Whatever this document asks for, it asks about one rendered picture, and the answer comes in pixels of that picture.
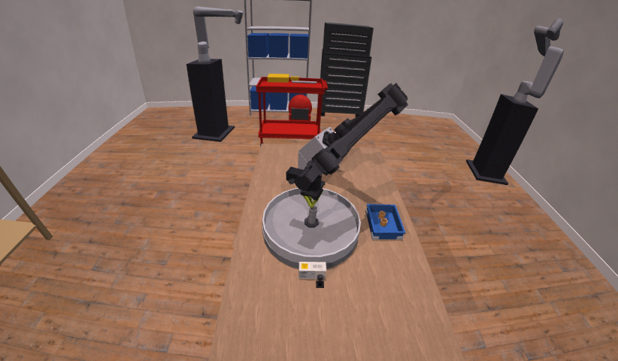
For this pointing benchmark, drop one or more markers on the blue open crate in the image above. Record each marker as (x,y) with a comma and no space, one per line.
(394,228)

